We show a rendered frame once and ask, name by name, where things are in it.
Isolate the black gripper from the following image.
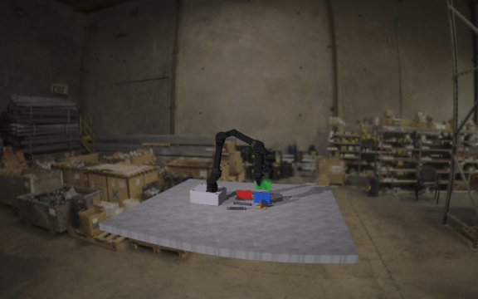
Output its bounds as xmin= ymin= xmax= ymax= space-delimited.
xmin=251 ymin=162 xmax=265 ymax=186

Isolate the red board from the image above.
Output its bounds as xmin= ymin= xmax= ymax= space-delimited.
xmin=237 ymin=189 xmax=251 ymax=199

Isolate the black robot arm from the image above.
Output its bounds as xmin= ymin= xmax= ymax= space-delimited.
xmin=206 ymin=129 xmax=276 ymax=193

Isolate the tan slotted board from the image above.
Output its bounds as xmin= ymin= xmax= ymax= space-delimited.
xmin=256 ymin=199 xmax=268 ymax=209

